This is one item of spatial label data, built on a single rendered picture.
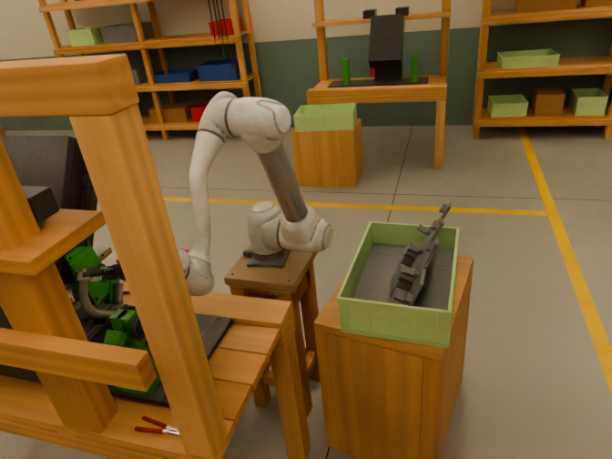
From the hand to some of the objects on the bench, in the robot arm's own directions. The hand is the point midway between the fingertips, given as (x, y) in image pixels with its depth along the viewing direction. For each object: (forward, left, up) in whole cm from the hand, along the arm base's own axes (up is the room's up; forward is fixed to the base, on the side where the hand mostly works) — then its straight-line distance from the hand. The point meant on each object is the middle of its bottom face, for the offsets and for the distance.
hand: (89, 276), depth 160 cm
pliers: (+32, +36, -32) cm, 58 cm away
